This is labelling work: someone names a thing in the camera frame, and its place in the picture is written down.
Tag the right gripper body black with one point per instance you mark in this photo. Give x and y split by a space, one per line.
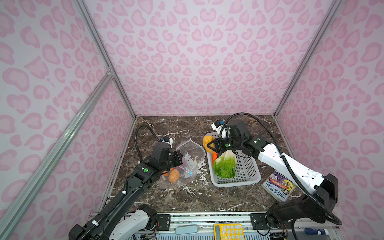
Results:
232 143

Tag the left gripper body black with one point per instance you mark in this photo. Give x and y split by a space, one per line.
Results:
173 160

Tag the yellow-orange squash toy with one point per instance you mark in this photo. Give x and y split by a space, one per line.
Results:
206 141

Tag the brown potato toy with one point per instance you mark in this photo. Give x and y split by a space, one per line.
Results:
174 176

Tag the clear zip top bag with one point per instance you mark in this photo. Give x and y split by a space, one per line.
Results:
193 155

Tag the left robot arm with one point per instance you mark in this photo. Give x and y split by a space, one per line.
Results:
144 175

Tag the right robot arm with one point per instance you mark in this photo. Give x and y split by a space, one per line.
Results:
320 192

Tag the orange carrot toy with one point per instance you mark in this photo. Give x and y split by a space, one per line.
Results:
215 156

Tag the green lettuce toy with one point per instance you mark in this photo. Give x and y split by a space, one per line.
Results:
225 165

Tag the white plastic basket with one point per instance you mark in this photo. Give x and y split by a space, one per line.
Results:
247 171

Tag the colourful paperback book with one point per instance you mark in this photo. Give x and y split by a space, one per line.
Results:
279 186

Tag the light blue flat case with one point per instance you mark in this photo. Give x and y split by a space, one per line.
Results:
187 230

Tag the yellow calculator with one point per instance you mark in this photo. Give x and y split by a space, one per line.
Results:
229 232

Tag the blue white marker pen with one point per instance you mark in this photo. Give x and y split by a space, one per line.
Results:
318 232

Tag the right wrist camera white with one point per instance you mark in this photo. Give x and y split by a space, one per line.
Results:
221 128

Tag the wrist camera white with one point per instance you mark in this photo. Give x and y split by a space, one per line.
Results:
221 128
168 140

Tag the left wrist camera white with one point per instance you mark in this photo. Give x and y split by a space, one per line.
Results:
168 140

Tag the aluminium frame rail base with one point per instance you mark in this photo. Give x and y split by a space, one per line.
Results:
132 227

